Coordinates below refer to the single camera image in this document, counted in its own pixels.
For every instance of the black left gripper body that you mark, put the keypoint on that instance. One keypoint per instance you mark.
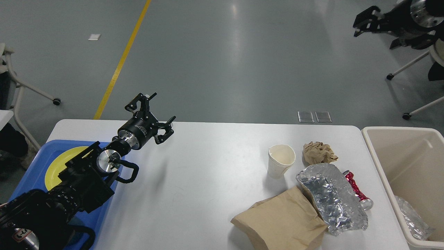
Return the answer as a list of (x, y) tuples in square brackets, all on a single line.
[(135, 133)]

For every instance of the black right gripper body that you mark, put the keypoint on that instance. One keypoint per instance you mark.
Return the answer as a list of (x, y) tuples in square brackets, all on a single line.
[(411, 19)]

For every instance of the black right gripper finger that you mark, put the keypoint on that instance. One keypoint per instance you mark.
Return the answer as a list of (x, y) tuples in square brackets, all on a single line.
[(367, 21), (418, 43)]

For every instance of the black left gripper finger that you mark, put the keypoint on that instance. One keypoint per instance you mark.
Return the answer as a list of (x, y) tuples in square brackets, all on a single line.
[(167, 127), (139, 106)]

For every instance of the yellow plastic plate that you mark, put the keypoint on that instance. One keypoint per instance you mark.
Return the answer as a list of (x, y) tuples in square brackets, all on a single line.
[(51, 178)]

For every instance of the white paper cup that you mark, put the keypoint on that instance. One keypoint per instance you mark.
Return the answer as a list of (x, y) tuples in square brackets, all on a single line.
[(280, 158)]

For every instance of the brown paper ball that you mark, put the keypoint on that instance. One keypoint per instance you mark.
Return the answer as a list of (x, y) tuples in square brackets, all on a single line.
[(318, 152)]

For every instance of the red wrapper piece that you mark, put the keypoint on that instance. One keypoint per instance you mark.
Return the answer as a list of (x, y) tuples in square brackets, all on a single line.
[(365, 202)]

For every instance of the silver foil wrapper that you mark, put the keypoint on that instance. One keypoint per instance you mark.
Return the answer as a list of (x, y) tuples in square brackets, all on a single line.
[(333, 197)]

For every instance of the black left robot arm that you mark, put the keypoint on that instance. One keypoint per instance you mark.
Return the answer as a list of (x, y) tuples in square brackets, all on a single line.
[(40, 220)]

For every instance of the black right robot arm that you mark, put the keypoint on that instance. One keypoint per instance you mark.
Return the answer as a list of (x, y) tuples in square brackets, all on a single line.
[(440, 17)]

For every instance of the beige plastic bin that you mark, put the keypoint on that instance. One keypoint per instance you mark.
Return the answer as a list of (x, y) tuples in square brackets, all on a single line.
[(410, 164)]

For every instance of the blue plastic tray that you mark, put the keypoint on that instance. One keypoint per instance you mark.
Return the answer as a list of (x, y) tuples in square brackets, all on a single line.
[(34, 179)]

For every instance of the white office chair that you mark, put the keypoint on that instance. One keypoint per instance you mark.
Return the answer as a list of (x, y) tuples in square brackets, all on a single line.
[(19, 88)]

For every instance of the white side table edge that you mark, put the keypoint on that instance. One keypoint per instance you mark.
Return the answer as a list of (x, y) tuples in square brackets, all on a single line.
[(5, 116)]

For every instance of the brown paper bag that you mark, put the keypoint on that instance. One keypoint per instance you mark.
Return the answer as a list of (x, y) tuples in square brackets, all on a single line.
[(284, 222)]

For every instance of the crumpled clear plastic wrap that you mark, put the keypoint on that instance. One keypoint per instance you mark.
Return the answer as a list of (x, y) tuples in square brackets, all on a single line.
[(418, 228)]

